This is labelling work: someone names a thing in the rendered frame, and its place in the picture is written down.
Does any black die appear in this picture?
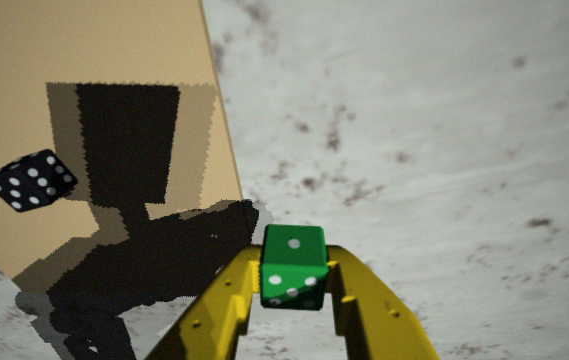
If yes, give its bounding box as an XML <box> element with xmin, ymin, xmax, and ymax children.
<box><xmin>0</xmin><ymin>149</ymin><xmax>78</xmax><ymax>213</ymax></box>

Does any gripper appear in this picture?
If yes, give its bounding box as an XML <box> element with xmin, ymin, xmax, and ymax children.
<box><xmin>144</xmin><ymin>244</ymin><xmax>440</xmax><ymax>360</ymax></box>

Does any green die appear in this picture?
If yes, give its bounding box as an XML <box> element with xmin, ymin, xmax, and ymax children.
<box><xmin>259</xmin><ymin>224</ymin><xmax>328</xmax><ymax>311</ymax></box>

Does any tan square mat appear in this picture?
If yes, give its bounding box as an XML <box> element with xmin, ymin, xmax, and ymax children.
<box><xmin>0</xmin><ymin>0</ymin><xmax>253</xmax><ymax>294</ymax></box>

